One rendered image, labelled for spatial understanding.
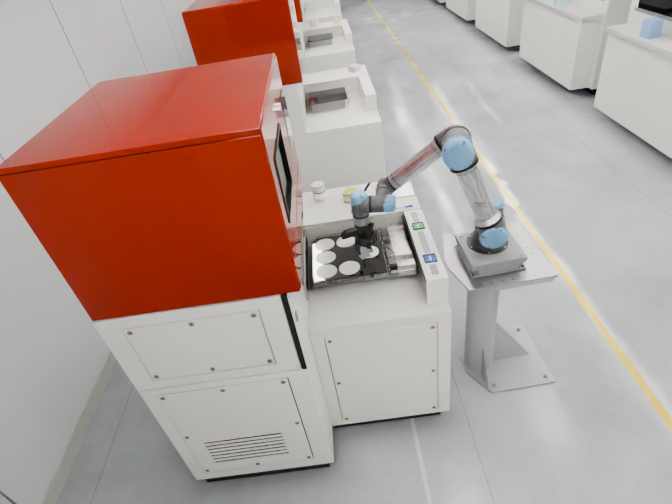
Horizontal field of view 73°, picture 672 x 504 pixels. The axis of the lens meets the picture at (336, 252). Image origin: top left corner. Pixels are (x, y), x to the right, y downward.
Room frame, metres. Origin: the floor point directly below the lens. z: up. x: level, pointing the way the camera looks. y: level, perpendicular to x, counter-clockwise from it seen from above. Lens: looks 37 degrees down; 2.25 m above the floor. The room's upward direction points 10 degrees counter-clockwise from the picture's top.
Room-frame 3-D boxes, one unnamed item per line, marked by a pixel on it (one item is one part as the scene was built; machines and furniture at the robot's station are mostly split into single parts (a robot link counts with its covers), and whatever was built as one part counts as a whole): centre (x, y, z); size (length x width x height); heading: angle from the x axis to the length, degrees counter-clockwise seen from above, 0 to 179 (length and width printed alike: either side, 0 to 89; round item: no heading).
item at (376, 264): (1.77, -0.05, 0.90); 0.34 x 0.34 x 0.01; 87
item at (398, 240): (1.77, -0.32, 0.87); 0.36 x 0.08 x 0.03; 177
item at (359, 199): (1.70, -0.14, 1.21); 0.09 x 0.08 x 0.11; 75
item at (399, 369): (1.84, -0.16, 0.41); 0.97 x 0.64 x 0.82; 177
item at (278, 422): (1.60, 0.52, 0.41); 0.82 x 0.71 x 0.82; 177
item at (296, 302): (1.59, 0.18, 1.02); 0.82 x 0.03 x 0.40; 177
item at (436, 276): (1.69, -0.41, 0.89); 0.55 x 0.09 x 0.14; 177
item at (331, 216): (2.15, -0.17, 0.89); 0.62 x 0.35 x 0.14; 87
